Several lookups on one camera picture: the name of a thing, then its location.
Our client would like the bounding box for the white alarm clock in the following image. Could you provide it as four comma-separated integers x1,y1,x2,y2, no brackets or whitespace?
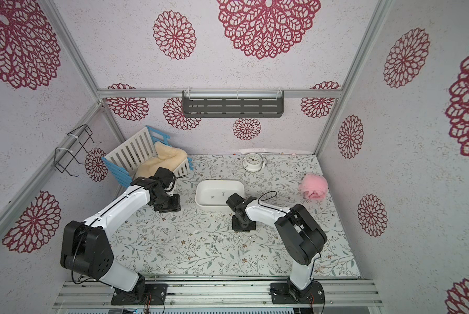
242,153,266,173

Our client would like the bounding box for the grey wall shelf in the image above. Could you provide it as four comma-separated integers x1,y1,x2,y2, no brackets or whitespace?
182,90,285,119

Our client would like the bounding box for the aluminium front rail frame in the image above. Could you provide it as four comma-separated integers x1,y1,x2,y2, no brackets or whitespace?
50,257,387,313

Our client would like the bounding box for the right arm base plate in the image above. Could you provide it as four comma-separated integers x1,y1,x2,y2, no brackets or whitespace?
270,281,326,304

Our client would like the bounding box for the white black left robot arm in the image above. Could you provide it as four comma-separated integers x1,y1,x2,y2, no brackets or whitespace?
60,167,181,295

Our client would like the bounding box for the white storage box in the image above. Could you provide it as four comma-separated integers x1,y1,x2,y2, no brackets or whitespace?
195,180,245,212

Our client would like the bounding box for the blue white slatted crate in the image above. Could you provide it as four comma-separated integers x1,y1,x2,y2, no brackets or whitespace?
102,125,195,189

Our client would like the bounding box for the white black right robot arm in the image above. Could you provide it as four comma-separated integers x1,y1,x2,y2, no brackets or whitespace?
226,193,327,294

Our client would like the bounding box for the pink plush toy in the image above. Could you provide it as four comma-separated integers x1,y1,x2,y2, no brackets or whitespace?
299,173,328,201

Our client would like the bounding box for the cream plush cloth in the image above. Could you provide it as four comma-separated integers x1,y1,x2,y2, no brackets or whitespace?
135,142,187,179

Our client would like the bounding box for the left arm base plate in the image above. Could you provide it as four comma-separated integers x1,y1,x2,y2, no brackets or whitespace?
110,283,169,306

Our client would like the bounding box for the black wire wall rack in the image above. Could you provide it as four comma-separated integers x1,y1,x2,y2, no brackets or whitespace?
53,124,101,177

